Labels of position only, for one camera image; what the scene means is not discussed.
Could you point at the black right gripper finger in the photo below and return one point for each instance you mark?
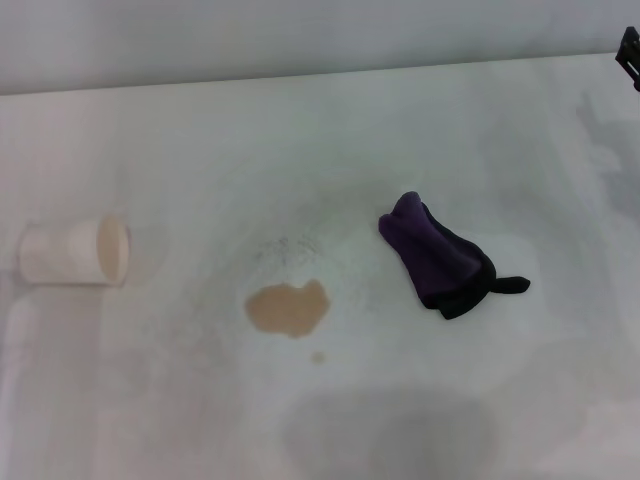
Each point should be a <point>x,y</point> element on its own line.
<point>631,56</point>

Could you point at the purple rag with black edge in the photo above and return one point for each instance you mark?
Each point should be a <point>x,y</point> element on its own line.
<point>430,250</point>

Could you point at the white paper cup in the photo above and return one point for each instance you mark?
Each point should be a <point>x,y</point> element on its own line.
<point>65,252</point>

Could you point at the large brown liquid stain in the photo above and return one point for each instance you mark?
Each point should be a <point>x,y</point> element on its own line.
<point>287,310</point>

